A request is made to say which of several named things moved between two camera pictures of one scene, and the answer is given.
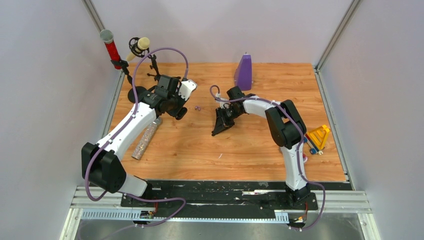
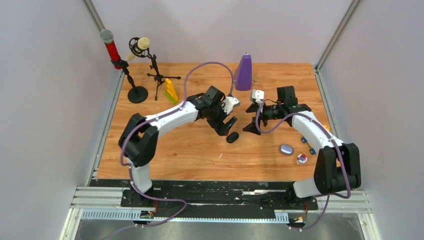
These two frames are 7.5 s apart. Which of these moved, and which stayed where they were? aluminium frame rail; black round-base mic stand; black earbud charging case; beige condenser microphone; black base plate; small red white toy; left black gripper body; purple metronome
Moved: left black gripper body; black earbud charging case
Stayed: beige condenser microphone; black base plate; small red white toy; purple metronome; aluminium frame rail; black round-base mic stand
